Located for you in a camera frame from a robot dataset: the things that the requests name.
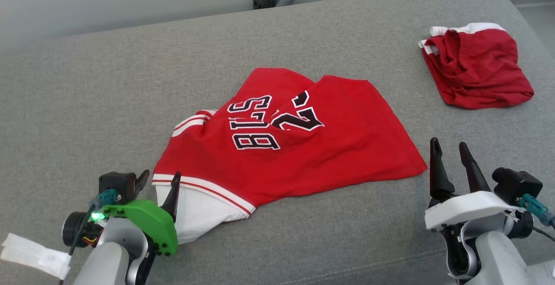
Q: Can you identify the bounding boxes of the white tape label on cable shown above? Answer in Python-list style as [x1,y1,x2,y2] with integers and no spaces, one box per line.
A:
[0,233,72,280]

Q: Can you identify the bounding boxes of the red jersey with black lettering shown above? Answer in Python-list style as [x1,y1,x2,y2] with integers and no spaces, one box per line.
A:
[152,67,428,245]

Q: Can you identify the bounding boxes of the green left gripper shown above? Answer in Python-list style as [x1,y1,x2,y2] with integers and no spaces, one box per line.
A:
[102,170,182,257]

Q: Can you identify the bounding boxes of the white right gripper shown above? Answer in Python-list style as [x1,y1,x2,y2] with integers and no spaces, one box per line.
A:
[424,138,523,233]

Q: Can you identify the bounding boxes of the teal left camera connector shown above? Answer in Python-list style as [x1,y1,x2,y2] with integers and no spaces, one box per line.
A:
[89,188,118,211]

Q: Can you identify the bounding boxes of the red shorts with white waistband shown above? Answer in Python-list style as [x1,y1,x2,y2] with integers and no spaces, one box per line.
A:
[418,23,535,110]

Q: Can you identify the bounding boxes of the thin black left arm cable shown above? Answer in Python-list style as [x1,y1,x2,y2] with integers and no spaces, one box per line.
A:
[59,203,98,285]

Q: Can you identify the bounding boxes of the teal right camera connector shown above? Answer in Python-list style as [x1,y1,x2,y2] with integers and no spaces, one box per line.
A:
[518,194,555,228]

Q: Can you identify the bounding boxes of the teal camera connector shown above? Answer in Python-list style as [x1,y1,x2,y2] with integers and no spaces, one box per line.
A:
[518,194,555,228]
[89,188,118,211]

